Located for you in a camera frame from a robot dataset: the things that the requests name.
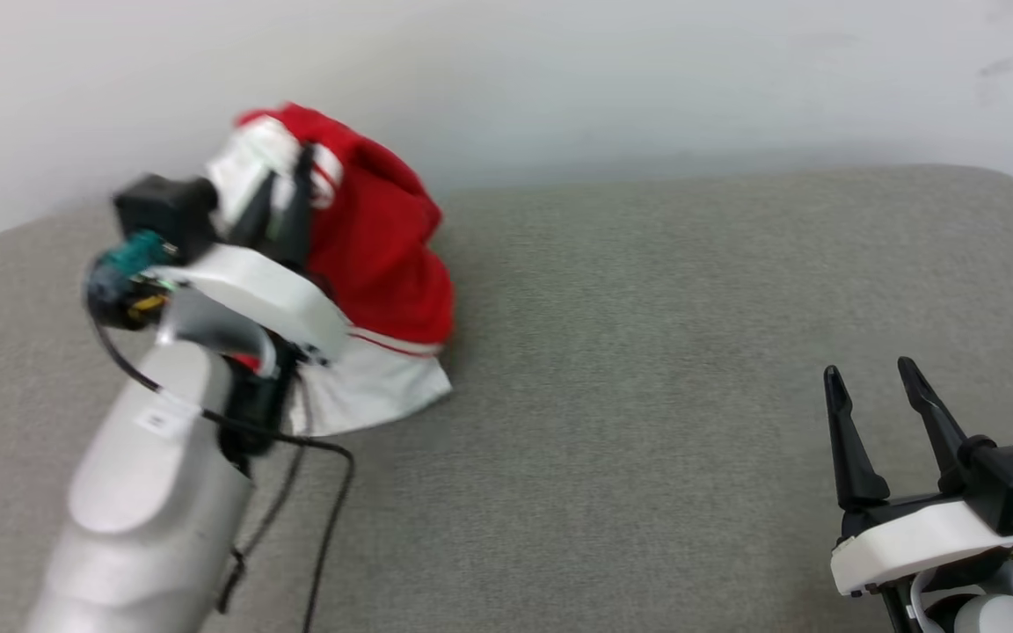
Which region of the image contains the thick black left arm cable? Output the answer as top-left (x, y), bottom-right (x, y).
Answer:
top-left (91, 318), bottom-right (356, 633)

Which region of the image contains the teal left camera plug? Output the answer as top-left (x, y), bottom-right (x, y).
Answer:
top-left (84, 229), bottom-right (175, 304)

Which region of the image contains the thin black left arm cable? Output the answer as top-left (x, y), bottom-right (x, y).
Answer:
top-left (215, 369), bottom-right (314, 616)

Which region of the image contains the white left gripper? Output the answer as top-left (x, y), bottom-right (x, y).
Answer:
top-left (150, 143), bottom-right (354, 367)

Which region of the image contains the red and white sports jersey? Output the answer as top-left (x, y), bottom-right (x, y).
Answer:
top-left (205, 102), bottom-right (456, 438)

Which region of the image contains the grey fabric sofa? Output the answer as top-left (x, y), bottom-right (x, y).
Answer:
top-left (0, 164), bottom-right (1013, 633)

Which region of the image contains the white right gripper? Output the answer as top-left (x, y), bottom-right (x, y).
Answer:
top-left (822, 356), bottom-right (1013, 600)

